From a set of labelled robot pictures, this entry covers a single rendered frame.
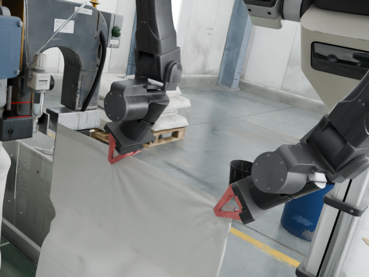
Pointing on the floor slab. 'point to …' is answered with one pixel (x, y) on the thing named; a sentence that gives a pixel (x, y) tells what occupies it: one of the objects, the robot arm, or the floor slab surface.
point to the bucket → (239, 170)
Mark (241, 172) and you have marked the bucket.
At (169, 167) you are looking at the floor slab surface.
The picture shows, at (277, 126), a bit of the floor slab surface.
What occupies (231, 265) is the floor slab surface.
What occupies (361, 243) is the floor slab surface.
